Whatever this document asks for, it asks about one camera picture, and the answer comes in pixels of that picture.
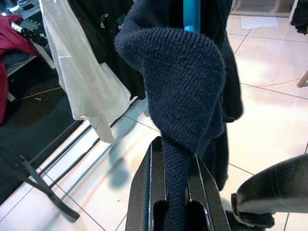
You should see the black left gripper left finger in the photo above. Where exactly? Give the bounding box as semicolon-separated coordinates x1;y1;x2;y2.
124;137;169;231

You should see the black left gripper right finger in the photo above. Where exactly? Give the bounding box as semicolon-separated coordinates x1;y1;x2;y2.
186;154;232;231

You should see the navy knit sweater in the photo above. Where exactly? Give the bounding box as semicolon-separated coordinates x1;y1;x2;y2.
114;0;244;231

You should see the black printed t-shirt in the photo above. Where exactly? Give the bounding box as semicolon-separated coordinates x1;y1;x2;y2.
67;0;148;101

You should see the blue plastic hanger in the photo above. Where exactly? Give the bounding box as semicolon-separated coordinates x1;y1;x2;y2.
181;0;202;33

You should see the black metal clothes rack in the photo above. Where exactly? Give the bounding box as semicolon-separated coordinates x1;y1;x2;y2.
0;96;148;221

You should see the white shirt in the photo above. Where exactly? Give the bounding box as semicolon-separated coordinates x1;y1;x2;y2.
39;0;132;144

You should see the red t-shirt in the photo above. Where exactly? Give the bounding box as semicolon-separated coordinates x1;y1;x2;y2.
0;62;9;125

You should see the red shirt yellow print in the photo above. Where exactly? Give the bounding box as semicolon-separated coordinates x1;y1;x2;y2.
0;14;44;58

